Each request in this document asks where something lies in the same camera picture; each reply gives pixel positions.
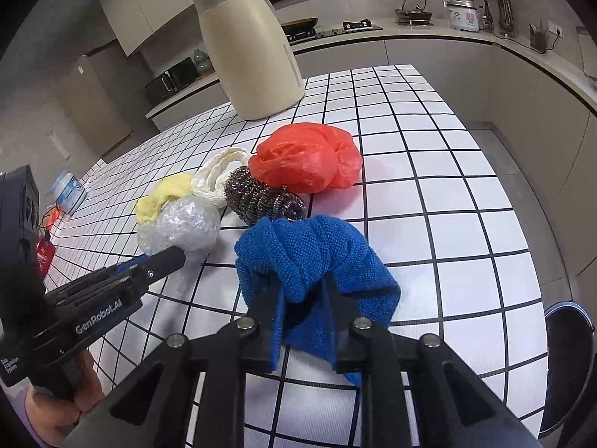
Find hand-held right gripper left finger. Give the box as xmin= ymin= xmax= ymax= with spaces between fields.
xmin=60 ymin=280 xmax=285 ymax=448

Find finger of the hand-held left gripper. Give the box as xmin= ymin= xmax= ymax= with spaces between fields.
xmin=47 ymin=247 xmax=188 ymax=311
xmin=84 ymin=253 xmax=162 ymax=285

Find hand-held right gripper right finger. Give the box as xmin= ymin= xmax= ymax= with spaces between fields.
xmin=322 ymin=273 xmax=542 ymax=448

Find clear plastic bag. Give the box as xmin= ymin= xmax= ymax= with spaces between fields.
xmin=137 ymin=195 xmax=221 ymax=264

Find blue microfibre cloth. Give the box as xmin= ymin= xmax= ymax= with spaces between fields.
xmin=234 ymin=215 xmax=402 ymax=388

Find black plastic bucket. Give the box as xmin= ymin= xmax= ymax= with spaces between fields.
xmin=543 ymin=302 xmax=597 ymax=440

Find person's left hand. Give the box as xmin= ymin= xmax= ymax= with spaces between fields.
xmin=25 ymin=350 xmax=106 ymax=448

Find red packet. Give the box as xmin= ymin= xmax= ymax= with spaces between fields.
xmin=36 ymin=236 xmax=57 ymax=274

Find yellow cloth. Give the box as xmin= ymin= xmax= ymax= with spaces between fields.
xmin=135 ymin=172 xmax=194 ymax=225

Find white blue jar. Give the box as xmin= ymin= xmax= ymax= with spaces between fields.
xmin=47 ymin=171 xmax=88 ymax=215

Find white plastic bag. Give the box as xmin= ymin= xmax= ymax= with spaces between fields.
xmin=190 ymin=147 xmax=250 ymax=208

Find steel wool scrubber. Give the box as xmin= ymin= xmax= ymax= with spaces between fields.
xmin=225 ymin=167 xmax=307 ymax=225

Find white checked tablecloth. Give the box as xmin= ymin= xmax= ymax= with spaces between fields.
xmin=42 ymin=64 xmax=548 ymax=448

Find tall beige cabinet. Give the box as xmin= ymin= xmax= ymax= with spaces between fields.
xmin=49 ymin=40 xmax=154 ymax=164

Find red plastic bag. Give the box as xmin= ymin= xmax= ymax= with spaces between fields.
xmin=248 ymin=122 xmax=363 ymax=194

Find black microwave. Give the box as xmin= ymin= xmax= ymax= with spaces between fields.
xmin=144 ymin=57 xmax=199 ymax=106

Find green vase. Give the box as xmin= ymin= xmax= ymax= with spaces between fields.
xmin=193 ymin=48 xmax=215 ymax=76

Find cream thermos jug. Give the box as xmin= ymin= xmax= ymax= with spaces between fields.
xmin=185 ymin=0 xmax=306 ymax=121

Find beige kitchen counter cabinets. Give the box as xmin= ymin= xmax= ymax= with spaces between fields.
xmin=144 ymin=21 xmax=597 ymax=281

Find wok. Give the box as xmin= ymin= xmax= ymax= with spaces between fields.
xmin=280 ymin=17 xmax=320 ymax=31

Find black gas stove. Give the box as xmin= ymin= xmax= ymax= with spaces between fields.
xmin=284 ymin=19 xmax=384 ymax=44

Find white rice cooker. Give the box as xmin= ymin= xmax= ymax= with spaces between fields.
xmin=445 ymin=0 xmax=481 ymax=33

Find grey chopstick holder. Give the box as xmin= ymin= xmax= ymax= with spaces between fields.
xmin=528 ymin=19 xmax=551 ymax=53

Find metal utensil holder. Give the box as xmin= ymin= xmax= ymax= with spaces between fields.
xmin=494 ymin=0 xmax=516 ymax=38

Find white cutting board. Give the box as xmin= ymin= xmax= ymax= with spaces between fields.
xmin=576 ymin=25 xmax=597 ymax=80

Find metal pot with handle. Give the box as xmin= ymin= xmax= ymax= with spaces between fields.
xmin=395 ymin=0 xmax=434 ymax=25

